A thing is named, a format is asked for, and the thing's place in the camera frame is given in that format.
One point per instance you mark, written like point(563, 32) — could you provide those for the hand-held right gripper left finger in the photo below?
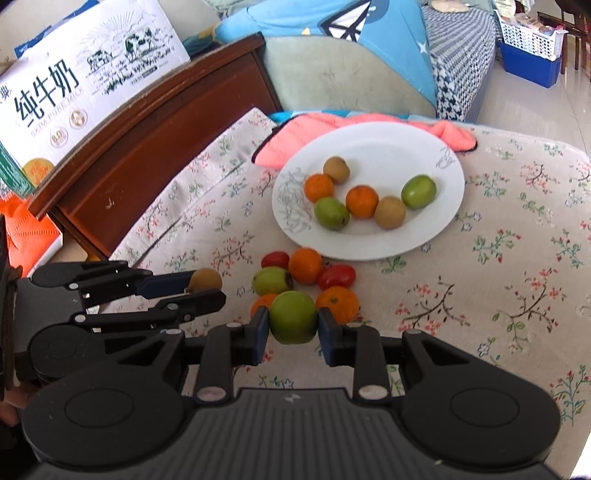
point(262, 334)

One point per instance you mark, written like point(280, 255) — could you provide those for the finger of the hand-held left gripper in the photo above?
point(166, 284)
point(198, 304)

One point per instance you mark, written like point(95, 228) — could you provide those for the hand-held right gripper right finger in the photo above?
point(325, 339)

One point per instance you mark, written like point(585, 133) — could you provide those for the small brown kiwi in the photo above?
point(336, 170)
point(206, 280)

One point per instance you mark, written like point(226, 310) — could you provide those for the green jujube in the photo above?
point(331, 213)
point(418, 192)
point(271, 280)
point(293, 316)

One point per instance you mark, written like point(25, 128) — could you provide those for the yellow-brown round fruit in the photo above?
point(390, 212)

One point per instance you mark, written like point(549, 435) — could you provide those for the large orange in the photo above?
point(362, 201)

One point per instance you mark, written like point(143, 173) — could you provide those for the small orange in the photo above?
point(261, 302)
point(339, 304)
point(319, 187)
point(305, 265)

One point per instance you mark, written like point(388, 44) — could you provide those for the white floral-print plate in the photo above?
point(383, 152)

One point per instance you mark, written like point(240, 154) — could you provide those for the red cherry tomato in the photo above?
point(336, 276)
point(275, 259)

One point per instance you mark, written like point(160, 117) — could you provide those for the orange paper box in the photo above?
point(27, 230)

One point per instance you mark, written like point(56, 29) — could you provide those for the floral printed cloth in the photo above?
point(461, 300)

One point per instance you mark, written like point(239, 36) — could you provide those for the dark wooden headboard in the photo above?
point(152, 138)

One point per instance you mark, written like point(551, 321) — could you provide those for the pink cloth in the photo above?
point(295, 136)

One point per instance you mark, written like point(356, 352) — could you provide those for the blue cloth edge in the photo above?
point(286, 114)

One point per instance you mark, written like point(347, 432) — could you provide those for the white cow-print carton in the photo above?
point(92, 78)

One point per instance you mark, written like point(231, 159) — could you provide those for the grey-green sofa cushion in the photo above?
point(332, 78)

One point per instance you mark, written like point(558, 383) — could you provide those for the blue star-print pillow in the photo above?
point(397, 46)

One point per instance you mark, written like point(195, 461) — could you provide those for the checkered sofa cover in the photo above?
point(461, 55)

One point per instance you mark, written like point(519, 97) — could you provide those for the blue plastic bin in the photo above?
point(531, 69)

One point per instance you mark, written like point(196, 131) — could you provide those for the beige cushion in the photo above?
point(448, 4)

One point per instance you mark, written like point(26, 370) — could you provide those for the white plastic basket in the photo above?
point(531, 39)

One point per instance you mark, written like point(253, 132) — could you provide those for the wooden chair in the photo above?
point(572, 23)

